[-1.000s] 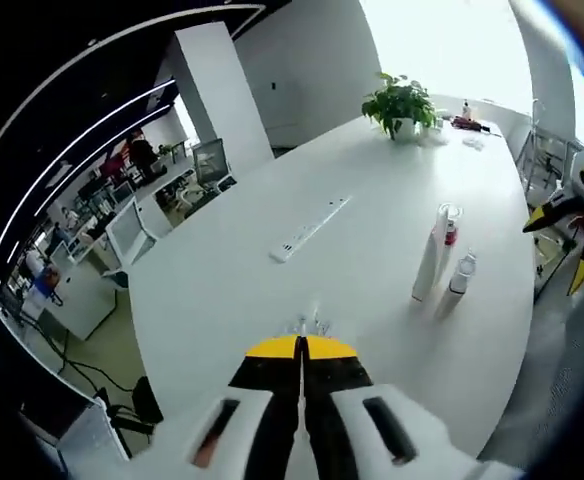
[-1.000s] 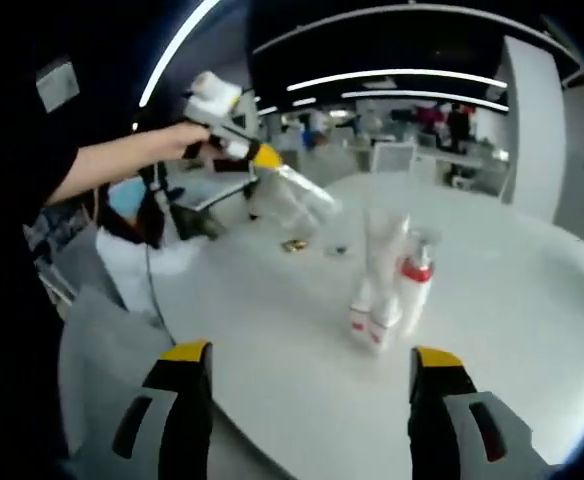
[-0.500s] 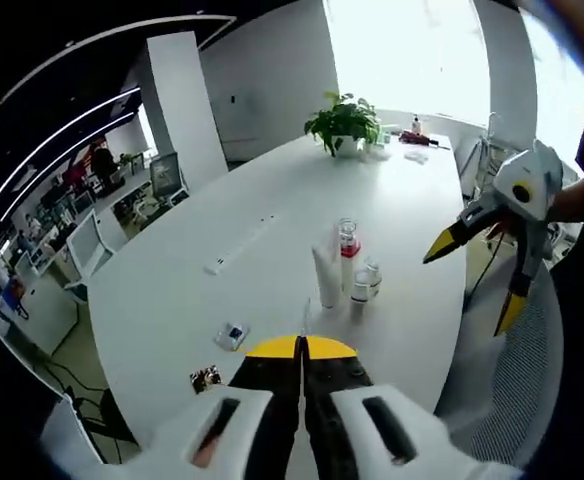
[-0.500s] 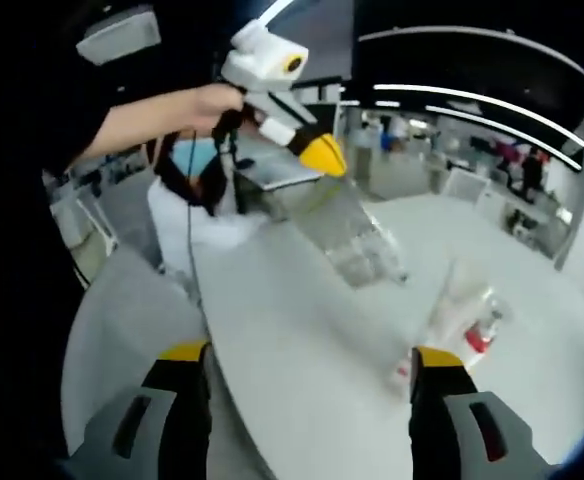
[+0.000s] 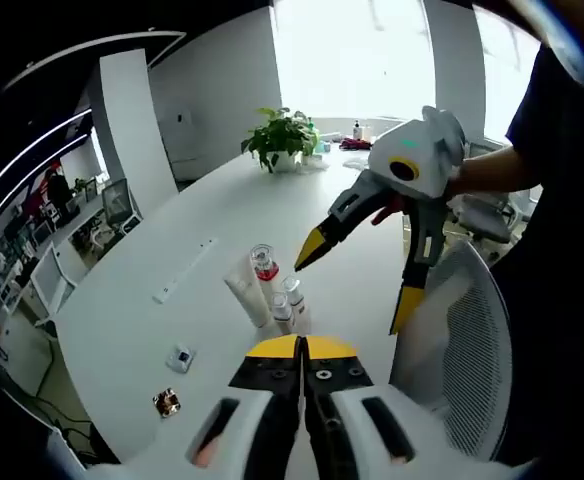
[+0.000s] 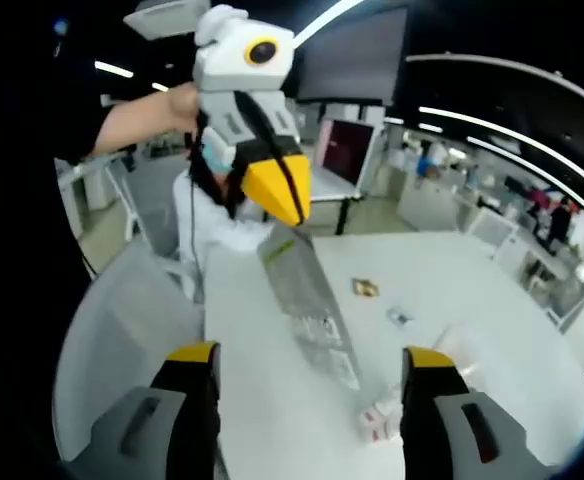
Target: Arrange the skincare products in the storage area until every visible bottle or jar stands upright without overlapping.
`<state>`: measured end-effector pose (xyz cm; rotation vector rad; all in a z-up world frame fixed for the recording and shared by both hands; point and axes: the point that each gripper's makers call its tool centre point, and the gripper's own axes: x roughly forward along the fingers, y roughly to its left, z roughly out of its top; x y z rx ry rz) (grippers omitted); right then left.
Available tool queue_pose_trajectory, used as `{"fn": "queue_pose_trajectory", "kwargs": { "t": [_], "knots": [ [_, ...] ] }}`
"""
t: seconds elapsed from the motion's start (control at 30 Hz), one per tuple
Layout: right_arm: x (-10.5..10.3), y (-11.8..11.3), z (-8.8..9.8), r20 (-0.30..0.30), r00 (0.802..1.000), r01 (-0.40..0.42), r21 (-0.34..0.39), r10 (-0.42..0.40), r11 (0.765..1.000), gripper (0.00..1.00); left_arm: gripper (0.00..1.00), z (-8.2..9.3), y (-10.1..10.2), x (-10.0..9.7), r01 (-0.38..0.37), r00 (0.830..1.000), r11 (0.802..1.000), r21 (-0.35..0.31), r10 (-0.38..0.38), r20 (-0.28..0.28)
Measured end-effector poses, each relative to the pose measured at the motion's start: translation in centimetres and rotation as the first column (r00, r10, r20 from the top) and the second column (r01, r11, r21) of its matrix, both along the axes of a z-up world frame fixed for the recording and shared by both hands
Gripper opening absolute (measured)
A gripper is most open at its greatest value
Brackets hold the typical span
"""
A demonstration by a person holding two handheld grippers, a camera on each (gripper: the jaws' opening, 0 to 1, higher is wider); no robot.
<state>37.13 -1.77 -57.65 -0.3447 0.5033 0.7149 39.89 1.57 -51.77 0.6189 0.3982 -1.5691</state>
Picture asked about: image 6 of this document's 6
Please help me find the white office chair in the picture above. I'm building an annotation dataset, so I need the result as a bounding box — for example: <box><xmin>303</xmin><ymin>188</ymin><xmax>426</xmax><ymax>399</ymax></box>
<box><xmin>466</xmin><ymin>207</ymin><xmax>522</xmax><ymax>261</ymax></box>

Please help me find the long ceiling light strip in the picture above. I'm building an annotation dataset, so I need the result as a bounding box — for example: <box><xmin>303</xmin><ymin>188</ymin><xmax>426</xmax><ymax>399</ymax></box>
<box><xmin>291</xmin><ymin>0</ymin><xmax>368</xmax><ymax>51</ymax></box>

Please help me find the gold foil skincare sachet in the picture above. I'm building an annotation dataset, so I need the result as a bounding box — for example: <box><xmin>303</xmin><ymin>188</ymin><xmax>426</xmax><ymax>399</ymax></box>
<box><xmin>350</xmin><ymin>276</ymin><xmax>382</xmax><ymax>298</ymax></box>

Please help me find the green and dark skincare sachet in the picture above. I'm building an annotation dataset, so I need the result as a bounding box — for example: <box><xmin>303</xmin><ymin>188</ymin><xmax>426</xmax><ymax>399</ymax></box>
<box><xmin>255</xmin><ymin>227</ymin><xmax>364</xmax><ymax>394</ymax></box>

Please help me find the small blue-white skincare sachet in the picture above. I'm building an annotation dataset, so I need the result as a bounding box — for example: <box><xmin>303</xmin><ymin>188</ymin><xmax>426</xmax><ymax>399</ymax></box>
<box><xmin>385</xmin><ymin>306</ymin><xmax>417</xmax><ymax>327</ymax></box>

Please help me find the ceiling air conditioner unit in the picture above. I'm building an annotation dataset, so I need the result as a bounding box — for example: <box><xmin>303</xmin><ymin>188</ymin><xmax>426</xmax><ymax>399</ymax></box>
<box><xmin>121</xmin><ymin>0</ymin><xmax>212</xmax><ymax>42</ymax></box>

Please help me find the grey mesh office chair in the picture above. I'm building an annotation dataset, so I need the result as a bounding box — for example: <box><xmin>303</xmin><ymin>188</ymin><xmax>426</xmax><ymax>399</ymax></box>
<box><xmin>51</xmin><ymin>243</ymin><xmax>207</xmax><ymax>464</ymax></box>

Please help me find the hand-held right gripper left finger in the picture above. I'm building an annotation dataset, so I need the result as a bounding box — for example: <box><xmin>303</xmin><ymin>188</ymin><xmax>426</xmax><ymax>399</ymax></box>
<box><xmin>85</xmin><ymin>340</ymin><xmax>223</xmax><ymax>480</ymax></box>

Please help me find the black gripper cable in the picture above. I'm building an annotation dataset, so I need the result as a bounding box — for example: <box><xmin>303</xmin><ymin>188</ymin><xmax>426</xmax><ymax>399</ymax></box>
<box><xmin>186</xmin><ymin>124</ymin><xmax>206</xmax><ymax>281</ymax></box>

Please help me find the large dark wall screen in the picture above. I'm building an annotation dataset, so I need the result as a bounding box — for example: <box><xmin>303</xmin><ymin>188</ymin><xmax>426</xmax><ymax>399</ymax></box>
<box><xmin>291</xmin><ymin>5</ymin><xmax>409</xmax><ymax>107</ymax></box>

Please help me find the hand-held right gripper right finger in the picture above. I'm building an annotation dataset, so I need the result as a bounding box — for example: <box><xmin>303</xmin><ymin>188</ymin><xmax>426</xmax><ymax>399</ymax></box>
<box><xmin>400</xmin><ymin>346</ymin><xmax>551</xmax><ymax>480</ymax></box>

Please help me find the open laptop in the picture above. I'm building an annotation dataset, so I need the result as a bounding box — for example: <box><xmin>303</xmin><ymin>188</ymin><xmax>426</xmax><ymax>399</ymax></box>
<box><xmin>318</xmin><ymin>117</ymin><xmax>379</xmax><ymax>201</ymax></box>

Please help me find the person's left hand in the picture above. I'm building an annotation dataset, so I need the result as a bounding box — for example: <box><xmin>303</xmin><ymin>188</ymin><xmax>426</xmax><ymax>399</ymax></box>
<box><xmin>165</xmin><ymin>81</ymin><xmax>203</xmax><ymax>132</ymax></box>

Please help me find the white laptop stand table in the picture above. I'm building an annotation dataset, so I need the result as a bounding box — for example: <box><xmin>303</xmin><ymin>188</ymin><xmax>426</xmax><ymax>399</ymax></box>
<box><xmin>291</xmin><ymin>184</ymin><xmax>371</xmax><ymax>237</ymax></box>

